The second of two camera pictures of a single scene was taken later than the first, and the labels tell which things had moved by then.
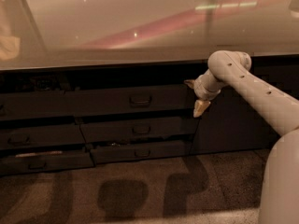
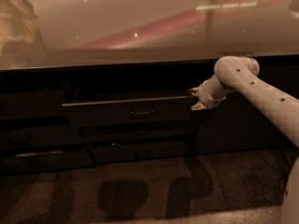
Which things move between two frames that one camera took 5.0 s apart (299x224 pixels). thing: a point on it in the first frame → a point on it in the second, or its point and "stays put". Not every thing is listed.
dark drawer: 35,105 stays put
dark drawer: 128,100 → 163,112
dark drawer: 41,136 stays put
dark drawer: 26,163 stays put
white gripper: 201,89 → 205,95
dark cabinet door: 229,120 stays put
